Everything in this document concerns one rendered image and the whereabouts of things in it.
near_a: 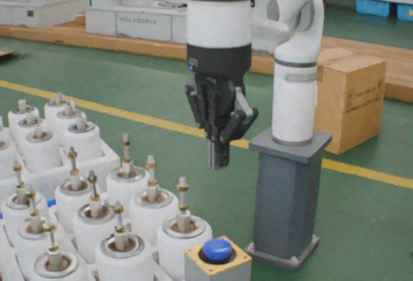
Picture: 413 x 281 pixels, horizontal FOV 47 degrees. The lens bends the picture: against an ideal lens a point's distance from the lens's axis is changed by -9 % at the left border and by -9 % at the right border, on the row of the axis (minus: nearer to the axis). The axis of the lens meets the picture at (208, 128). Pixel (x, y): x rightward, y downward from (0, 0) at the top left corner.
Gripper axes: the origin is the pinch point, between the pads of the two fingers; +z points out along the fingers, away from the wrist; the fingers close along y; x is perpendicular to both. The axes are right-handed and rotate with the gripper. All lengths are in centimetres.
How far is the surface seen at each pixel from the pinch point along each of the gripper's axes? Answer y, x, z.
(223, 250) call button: 1.5, -0.1, 13.9
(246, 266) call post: 3.5, 2.5, 16.6
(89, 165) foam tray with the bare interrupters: -64, 3, 29
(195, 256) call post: -1.1, -2.9, 15.4
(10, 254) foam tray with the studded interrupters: -34, -25, 29
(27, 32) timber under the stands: -336, 43, 41
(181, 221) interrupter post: -16.6, 3.4, 19.9
